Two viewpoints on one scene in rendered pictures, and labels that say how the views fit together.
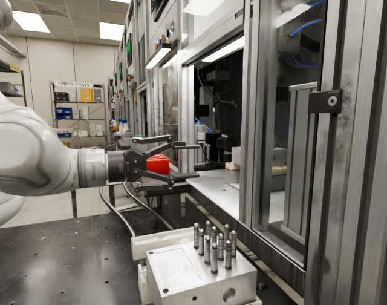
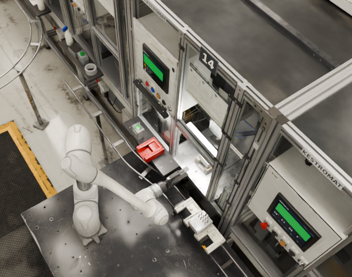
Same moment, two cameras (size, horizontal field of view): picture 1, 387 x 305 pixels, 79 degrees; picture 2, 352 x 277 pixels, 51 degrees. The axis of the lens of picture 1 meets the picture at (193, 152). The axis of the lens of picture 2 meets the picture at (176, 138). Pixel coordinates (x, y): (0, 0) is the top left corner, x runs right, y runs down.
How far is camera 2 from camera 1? 2.16 m
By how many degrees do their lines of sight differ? 50
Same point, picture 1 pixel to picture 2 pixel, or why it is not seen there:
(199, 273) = (202, 225)
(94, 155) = (158, 191)
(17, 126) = (165, 217)
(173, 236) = (186, 204)
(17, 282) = (121, 214)
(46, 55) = not seen: outside the picture
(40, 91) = not seen: outside the picture
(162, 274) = (195, 227)
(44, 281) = (130, 211)
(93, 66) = not seen: outside the picture
